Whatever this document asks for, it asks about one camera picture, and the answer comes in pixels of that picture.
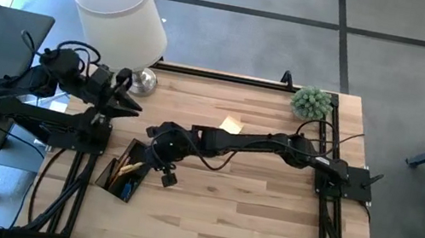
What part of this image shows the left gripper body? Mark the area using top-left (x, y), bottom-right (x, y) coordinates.
top-left (84, 62), bottom-right (136, 121)

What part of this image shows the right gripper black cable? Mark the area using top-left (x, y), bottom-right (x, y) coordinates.
top-left (176, 131), bottom-right (241, 176)

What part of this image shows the dark brown power cable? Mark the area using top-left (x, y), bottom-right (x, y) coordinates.
top-left (25, 143), bottom-right (67, 228)

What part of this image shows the white shade table lamp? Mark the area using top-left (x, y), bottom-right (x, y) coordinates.
top-left (57, 0), bottom-right (176, 101)

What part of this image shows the black mesh desk organizer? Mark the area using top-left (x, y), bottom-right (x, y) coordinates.
top-left (91, 132), bottom-right (158, 207)

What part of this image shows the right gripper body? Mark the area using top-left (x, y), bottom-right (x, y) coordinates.
top-left (137, 118), bottom-right (205, 193)

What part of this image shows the yellow sticky note pad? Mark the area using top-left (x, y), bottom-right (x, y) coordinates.
top-left (218, 113), bottom-right (247, 137)

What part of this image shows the green potted plant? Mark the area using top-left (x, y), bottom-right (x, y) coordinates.
top-left (286, 82), bottom-right (337, 126)

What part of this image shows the black aluminium table frame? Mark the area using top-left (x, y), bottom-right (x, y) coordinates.
top-left (13, 29), bottom-right (407, 238)

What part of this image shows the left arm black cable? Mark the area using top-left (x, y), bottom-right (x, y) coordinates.
top-left (15, 28), bottom-right (105, 79)

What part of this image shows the right arm shoulder cable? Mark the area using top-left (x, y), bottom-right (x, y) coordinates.
top-left (292, 115), bottom-right (368, 165)

